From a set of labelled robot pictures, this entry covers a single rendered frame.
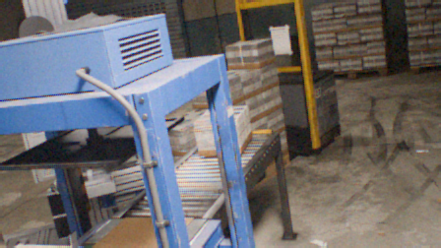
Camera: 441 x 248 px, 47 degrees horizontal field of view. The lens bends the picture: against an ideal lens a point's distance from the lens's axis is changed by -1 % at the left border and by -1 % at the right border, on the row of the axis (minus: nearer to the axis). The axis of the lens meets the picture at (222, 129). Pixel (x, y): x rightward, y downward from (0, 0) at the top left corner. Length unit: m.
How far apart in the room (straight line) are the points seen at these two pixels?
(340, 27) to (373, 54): 0.73
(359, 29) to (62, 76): 7.51
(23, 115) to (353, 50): 7.66
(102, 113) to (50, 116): 0.20
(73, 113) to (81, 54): 0.20
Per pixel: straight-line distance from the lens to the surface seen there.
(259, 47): 4.82
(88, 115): 1.65
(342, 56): 9.09
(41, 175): 3.69
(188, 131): 4.03
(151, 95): 1.54
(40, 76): 1.87
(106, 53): 1.70
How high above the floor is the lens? 1.79
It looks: 15 degrees down
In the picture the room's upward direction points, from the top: 10 degrees counter-clockwise
